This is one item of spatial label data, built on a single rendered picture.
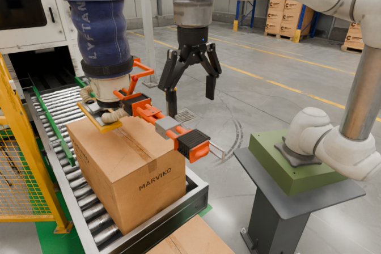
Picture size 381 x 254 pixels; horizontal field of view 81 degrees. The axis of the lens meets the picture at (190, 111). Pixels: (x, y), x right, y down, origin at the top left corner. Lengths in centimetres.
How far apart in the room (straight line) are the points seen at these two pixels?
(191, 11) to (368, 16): 52
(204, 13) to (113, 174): 76
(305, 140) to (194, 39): 82
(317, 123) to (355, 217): 137
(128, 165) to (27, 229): 141
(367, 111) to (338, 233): 141
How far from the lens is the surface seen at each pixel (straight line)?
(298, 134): 120
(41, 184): 183
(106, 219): 142
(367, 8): 84
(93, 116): 113
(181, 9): 52
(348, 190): 143
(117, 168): 106
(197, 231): 130
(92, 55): 101
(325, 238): 216
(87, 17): 99
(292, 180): 118
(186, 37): 53
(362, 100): 96
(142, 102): 90
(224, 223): 200
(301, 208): 123
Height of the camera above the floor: 165
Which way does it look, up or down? 30 degrees down
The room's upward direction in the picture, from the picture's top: straight up
